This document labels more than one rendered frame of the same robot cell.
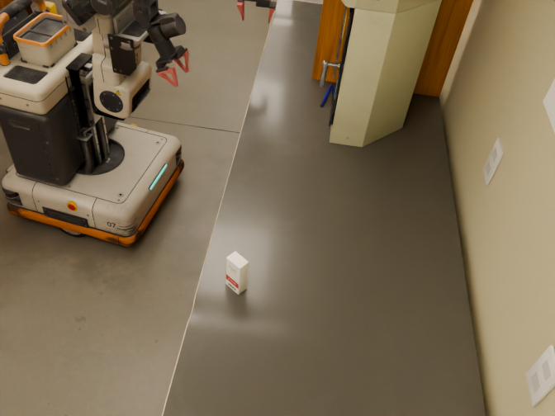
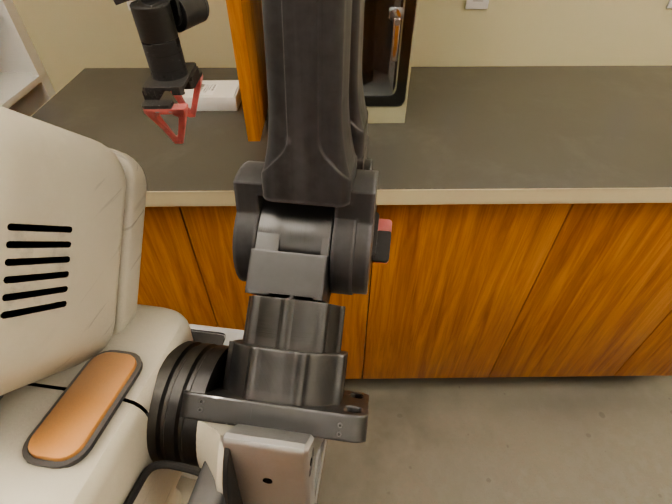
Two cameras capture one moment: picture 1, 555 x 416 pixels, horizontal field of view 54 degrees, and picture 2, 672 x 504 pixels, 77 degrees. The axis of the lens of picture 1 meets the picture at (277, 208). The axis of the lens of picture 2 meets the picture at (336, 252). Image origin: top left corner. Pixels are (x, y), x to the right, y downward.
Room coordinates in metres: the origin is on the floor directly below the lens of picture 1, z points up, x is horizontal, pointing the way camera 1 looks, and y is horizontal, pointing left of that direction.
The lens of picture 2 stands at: (1.68, 0.88, 1.46)
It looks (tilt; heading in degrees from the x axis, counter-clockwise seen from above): 44 degrees down; 267
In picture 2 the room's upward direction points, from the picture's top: straight up
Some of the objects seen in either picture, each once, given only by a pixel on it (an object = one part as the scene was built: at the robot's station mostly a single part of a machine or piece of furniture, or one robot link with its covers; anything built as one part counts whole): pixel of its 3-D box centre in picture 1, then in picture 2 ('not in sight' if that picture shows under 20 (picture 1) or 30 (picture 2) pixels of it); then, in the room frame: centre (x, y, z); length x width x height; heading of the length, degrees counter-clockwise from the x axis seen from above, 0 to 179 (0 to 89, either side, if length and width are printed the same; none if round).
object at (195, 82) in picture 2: (266, 10); (183, 96); (1.92, 0.13, 1.14); 0.07 x 0.07 x 0.09; 88
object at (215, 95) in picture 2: not in sight; (211, 95); (1.97, -0.30, 0.96); 0.16 x 0.12 x 0.04; 177
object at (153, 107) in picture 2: (247, 8); (173, 114); (1.92, 0.20, 1.14); 0.07 x 0.07 x 0.09; 88
